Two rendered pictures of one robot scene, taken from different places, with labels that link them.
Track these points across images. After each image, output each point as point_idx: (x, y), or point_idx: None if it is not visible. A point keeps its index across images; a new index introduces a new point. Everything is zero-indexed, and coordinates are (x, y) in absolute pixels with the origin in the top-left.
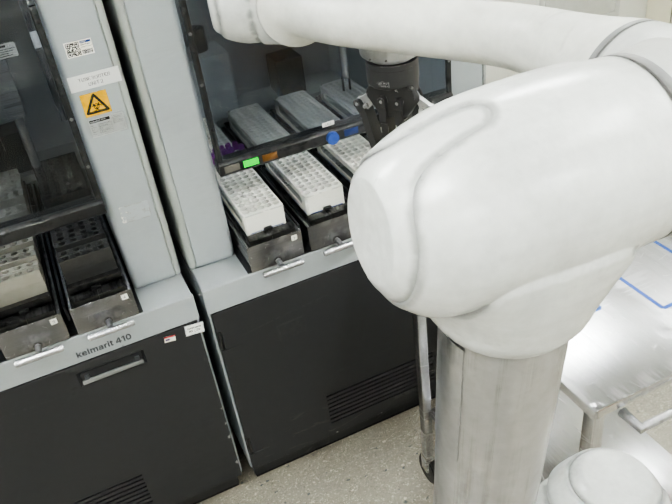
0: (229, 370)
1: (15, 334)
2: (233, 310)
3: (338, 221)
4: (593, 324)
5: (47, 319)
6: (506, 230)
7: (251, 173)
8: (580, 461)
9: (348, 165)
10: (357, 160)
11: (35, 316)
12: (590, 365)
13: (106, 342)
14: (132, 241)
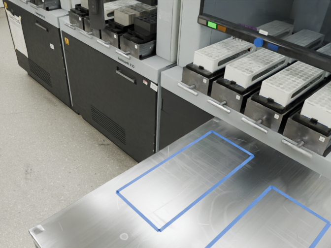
0: (160, 120)
1: (105, 31)
2: (169, 93)
3: (229, 92)
4: (135, 226)
5: (114, 33)
6: None
7: (241, 46)
8: None
9: (274, 75)
10: (285, 77)
11: (112, 29)
12: (82, 225)
13: (126, 61)
14: (159, 30)
